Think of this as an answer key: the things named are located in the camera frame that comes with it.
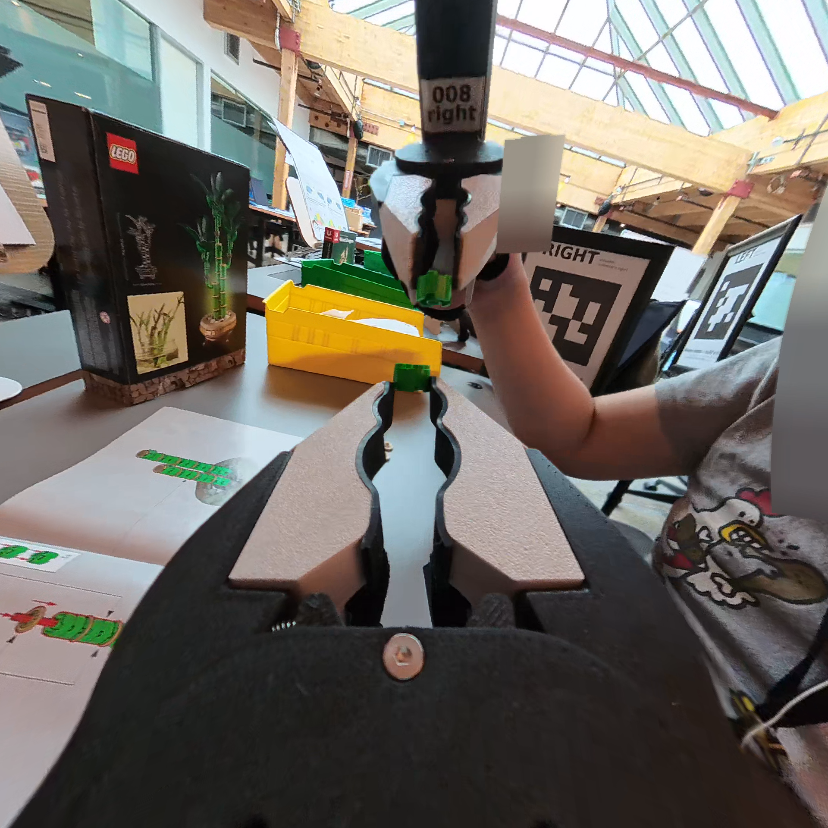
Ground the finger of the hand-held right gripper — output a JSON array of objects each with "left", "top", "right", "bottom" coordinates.
[
  {"left": 380, "top": 173, "right": 447, "bottom": 310},
  {"left": 446, "top": 173, "right": 504, "bottom": 308}
]

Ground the white instruction booklet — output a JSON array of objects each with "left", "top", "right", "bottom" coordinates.
[{"left": 0, "top": 406, "right": 305, "bottom": 825}]

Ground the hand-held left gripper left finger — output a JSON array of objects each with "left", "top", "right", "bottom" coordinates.
[{"left": 228, "top": 380, "right": 395, "bottom": 625}]

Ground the black framed marker tag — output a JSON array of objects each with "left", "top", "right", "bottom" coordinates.
[
  {"left": 521, "top": 225, "right": 677, "bottom": 397},
  {"left": 669, "top": 213, "right": 804, "bottom": 376}
]

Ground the large white paper bag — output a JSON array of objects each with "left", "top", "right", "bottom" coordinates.
[{"left": 352, "top": 317, "right": 421, "bottom": 337}]

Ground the yellow plastic bin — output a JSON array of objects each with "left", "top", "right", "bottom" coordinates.
[{"left": 263, "top": 279, "right": 444, "bottom": 386}]

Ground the person's right forearm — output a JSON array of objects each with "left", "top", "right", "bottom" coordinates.
[{"left": 464, "top": 255, "right": 696, "bottom": 481}]

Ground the brown cardboard sheet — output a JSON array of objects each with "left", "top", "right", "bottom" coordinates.
[{"left": 0, "top": 119, "right": 54, "bottom": 276}]

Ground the black toy box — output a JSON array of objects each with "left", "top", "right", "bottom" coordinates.
[{"left": 26, "top": 94, "right": 252, "bottom": 407}]

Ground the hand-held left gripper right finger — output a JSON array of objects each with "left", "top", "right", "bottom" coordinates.
[{"left": 423, "top": 380, "right": 587, "bottom": 627}]

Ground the black lanyard strap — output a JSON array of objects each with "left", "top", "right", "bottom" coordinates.
[{"left": 730, "top": 637, "right": 828, "bottom": 771}]

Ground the person in grey shirt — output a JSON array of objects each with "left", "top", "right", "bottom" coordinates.
[{"left": 650, "top": 336, "right": 828, "bottom": 822}]

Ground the white poster board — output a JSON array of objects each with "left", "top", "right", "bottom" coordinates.
[{"left": 275, "top": 119, "right": 353, "bottom": 250}]

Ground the white cord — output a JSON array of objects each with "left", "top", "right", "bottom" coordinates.
[{"left": 739, "top": 684, "right": 828, "bottom": 754}]

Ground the small red black box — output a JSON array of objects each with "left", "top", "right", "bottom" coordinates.
[{"left": 322, "top": 226, "right": 358, "bottom": 265}]

